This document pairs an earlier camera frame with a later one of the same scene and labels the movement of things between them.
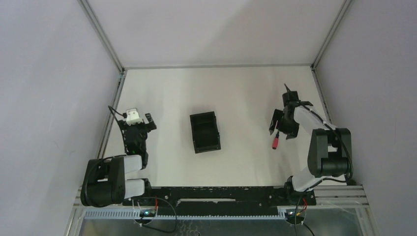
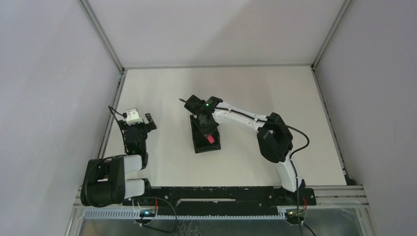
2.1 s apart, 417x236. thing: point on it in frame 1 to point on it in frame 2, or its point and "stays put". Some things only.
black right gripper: x=292 y=131 to x=209 y=131
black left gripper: x=137 y=127 stays put
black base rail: x=220 y=200 stays put
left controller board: x=147 y=213 stays put
